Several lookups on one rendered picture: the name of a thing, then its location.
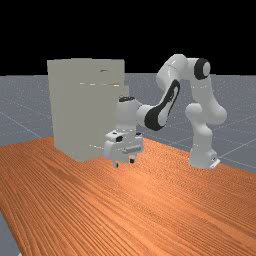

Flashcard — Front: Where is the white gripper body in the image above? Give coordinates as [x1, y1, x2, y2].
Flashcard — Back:
[103, 129, 145, 164]

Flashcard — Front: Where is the pale cabinet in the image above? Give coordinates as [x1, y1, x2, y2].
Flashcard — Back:
[46, 58, 126, 163]

